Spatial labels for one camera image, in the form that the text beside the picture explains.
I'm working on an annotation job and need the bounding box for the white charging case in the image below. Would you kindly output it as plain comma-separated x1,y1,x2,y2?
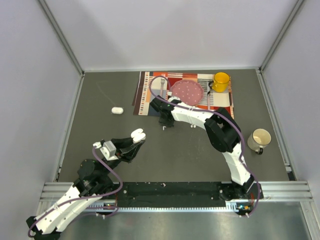
130,128,146,143

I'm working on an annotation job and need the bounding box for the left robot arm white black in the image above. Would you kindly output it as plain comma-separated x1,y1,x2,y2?
26,133,146,240

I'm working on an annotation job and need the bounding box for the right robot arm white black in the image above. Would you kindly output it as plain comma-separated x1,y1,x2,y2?
150,96,262,200

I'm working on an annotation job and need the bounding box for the closed white earbud case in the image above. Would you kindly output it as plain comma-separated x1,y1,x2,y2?
111,107,124,115

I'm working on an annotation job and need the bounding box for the pink dotted plate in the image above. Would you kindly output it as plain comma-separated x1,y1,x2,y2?
170,80,204,106

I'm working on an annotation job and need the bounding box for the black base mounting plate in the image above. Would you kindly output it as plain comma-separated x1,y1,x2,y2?
104,181,263,203

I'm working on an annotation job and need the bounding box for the patchwork colourful placemat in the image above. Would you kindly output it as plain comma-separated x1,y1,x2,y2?
132,71,234,117

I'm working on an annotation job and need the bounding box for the yellow mug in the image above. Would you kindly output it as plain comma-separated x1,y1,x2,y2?
208,72,231,93

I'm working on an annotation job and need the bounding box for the beige ceramic mug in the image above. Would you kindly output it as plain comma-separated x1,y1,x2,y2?
247,128,272,155

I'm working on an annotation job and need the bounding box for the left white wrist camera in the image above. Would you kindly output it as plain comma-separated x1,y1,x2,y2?
93,140,119,161

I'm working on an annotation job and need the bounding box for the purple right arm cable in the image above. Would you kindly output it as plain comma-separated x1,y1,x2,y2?
148,74,262,218

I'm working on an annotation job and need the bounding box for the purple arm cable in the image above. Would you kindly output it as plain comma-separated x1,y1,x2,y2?
27,146,125,238
148,74,262,218

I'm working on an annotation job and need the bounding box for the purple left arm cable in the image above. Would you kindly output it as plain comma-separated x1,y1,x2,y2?
27,146,125,238

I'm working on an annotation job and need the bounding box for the pink handled fork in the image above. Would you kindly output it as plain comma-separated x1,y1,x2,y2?
159,75,167,99

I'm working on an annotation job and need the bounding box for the grey slotted cable duct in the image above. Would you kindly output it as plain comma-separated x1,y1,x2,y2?
85,197,253,213

